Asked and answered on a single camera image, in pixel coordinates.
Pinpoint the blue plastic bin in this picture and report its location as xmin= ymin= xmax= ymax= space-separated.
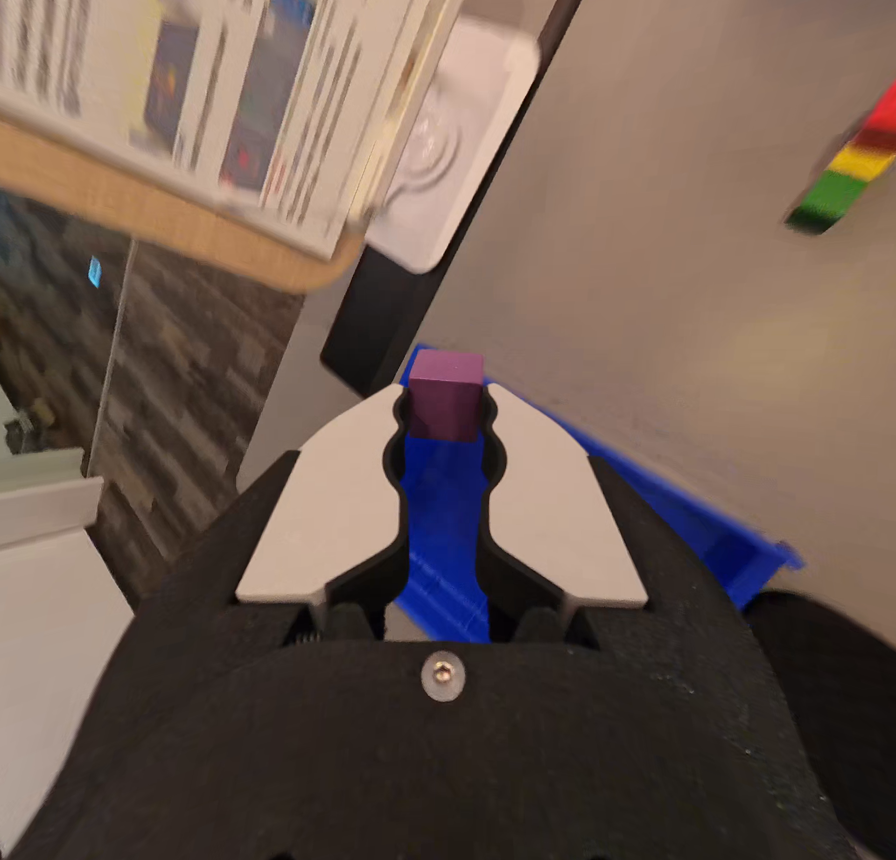
xmin=385 ymin=344 xmax=805 ymax=645

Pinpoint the white side table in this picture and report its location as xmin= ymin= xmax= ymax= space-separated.
xmin=0 ymin=447 xmax=106 ymax=547

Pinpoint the yellow wooden cube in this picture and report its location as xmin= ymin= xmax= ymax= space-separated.
xmin=826 ymin=142 xmax=896 ymax=183

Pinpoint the purple wooden cube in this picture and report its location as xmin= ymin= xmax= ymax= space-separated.
xmin=407 ymin=351 xmax=485 ymax=444

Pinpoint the black padded wrist rest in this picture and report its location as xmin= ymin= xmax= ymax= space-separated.
xmin=742 ymin=590 xmax=896 ymax=860

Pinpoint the red wooden cube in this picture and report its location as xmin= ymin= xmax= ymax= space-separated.
xmin=850 ymin=83 xmax=896 ymax=154

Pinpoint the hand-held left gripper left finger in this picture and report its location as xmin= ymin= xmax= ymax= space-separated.
xmin=236 ymin=384 xmax=410 ymax=640

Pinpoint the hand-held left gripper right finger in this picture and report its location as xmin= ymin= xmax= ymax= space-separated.
xmin=477 ymin=383 xmax=648 ymax=643

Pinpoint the green wooden cube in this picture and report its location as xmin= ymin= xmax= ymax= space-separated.
xmin=784 ymin=169 xmax=869 ymax=235

